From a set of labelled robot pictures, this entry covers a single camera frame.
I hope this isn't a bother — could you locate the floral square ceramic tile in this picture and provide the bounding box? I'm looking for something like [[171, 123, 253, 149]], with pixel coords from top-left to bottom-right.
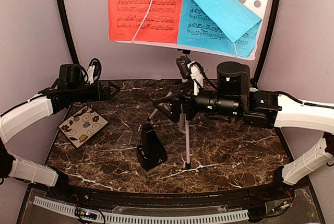
[[58, 106, 108, 148]]

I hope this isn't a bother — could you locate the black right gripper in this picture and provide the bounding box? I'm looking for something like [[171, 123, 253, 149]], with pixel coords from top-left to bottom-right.
[[153, 79, 241, 123]]

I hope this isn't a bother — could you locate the grey slotted cable duct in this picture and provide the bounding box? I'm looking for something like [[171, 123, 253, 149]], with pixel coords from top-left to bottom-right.
[[33, 196, 249, 223]]

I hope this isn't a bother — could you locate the black metronome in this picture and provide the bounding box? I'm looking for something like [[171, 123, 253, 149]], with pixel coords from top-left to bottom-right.
[[136, 123, 168, 171]]

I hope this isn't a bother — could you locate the black left frame post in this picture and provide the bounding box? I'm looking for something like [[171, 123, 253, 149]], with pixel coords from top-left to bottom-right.
[[56, 0, 80, 65]]

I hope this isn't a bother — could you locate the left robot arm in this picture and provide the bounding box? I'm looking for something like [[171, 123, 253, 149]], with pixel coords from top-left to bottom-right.
[[1, 58, 120, 201]]

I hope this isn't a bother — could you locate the black frame post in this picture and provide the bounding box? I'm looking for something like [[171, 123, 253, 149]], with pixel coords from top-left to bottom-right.
[[56, 0, 80, 65], [250, 0, 280, 88]]

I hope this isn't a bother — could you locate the white folding tripod stand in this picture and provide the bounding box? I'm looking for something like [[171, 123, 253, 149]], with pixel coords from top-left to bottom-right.
[[148, 50, 204, 169]]

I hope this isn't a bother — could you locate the blue sheet music page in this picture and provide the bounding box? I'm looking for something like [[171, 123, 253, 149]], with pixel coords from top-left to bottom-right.
[[177, 0, 262, 57]]

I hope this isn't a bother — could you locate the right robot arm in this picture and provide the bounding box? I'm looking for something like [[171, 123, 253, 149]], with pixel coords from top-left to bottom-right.
[[153, 55, 333, 200]]

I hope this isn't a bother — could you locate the black right frame post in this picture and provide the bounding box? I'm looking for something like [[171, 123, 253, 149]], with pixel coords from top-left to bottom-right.
[[250, 0, 280, 88]]

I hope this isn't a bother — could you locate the red sheet music page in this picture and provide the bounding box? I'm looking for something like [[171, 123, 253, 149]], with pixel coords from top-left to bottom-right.
[[108, 0, 183, 44]]

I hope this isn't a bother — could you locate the pale green ceramic bowl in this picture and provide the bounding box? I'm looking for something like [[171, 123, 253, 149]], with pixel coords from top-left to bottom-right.
[[249, 87, 259, 96]]

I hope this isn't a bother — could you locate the clear metronome front cover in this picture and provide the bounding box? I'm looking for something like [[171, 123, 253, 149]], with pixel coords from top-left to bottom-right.
[[115, 130, 133, 146]]

